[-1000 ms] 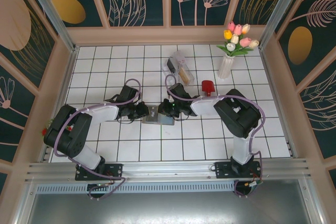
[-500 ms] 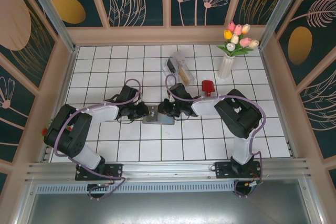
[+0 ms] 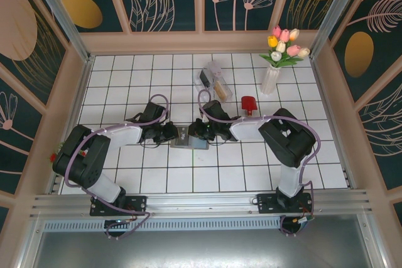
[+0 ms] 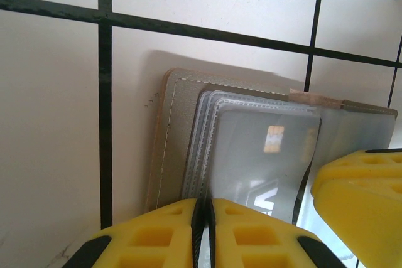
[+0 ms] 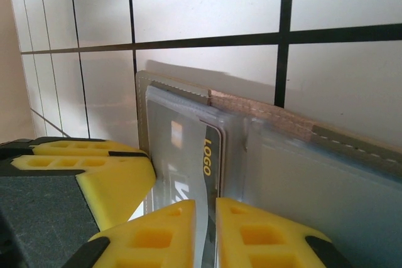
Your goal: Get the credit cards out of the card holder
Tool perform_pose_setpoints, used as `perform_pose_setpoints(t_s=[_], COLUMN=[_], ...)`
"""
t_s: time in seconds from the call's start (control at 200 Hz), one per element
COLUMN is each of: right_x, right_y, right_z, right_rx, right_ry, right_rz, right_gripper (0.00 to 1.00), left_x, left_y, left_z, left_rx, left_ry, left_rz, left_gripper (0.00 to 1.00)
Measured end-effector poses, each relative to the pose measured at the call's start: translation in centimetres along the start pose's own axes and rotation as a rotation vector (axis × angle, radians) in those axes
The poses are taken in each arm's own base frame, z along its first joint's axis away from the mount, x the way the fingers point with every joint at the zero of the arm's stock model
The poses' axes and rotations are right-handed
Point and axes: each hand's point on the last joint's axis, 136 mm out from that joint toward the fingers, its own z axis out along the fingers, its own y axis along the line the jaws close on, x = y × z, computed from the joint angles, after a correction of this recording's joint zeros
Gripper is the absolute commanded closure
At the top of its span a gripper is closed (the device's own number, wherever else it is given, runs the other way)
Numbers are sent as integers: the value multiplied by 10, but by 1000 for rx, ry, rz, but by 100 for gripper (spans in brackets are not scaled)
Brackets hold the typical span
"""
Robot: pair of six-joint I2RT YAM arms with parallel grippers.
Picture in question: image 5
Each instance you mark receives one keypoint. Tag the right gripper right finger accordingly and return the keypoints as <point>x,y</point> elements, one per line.
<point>260,239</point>

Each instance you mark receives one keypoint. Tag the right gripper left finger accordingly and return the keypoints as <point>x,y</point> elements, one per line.
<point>150,239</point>

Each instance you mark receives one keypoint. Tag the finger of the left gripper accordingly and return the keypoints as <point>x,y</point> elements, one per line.
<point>78,146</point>
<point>103,186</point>

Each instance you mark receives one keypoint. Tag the grey folding card holder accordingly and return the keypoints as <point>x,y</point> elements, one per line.
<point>314,170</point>

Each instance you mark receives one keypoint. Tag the black credit card gold logo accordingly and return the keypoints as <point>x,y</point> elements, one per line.
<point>185,155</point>

